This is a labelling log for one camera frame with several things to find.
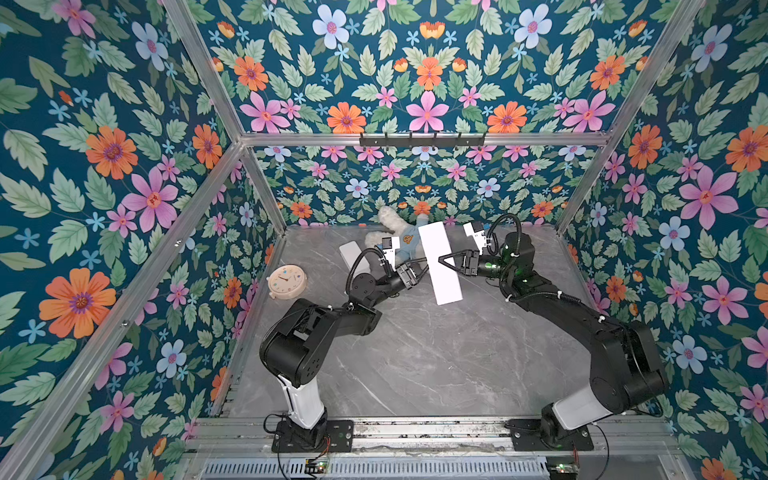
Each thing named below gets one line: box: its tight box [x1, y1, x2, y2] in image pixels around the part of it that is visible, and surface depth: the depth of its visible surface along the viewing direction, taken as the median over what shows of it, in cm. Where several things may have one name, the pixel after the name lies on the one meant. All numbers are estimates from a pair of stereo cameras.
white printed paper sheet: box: [418, 221, 464, 306], surface depth 76 cm
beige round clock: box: [266, 264, 308, 300], surface depth 103 cm
